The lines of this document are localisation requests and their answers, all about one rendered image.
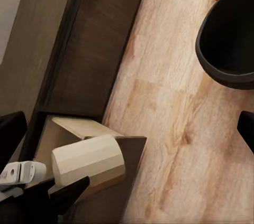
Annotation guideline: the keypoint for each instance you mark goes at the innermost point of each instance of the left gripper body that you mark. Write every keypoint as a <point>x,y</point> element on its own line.
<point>33,207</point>

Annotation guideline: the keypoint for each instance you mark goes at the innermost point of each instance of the pillar candle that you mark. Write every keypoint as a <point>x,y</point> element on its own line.
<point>99,158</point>

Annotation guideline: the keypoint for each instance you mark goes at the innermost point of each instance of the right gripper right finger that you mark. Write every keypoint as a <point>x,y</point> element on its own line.
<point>246,127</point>

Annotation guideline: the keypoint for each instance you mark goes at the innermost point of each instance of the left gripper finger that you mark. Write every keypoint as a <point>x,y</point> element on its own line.
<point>44,186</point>
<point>64,198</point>

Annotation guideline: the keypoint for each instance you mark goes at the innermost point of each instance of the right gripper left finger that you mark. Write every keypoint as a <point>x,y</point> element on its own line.
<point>13,127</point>

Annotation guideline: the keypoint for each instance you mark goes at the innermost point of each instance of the cauldron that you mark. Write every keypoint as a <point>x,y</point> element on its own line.
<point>225,43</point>

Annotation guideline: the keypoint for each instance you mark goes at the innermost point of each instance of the cabinet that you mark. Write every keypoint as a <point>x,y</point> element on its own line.
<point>59,68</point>

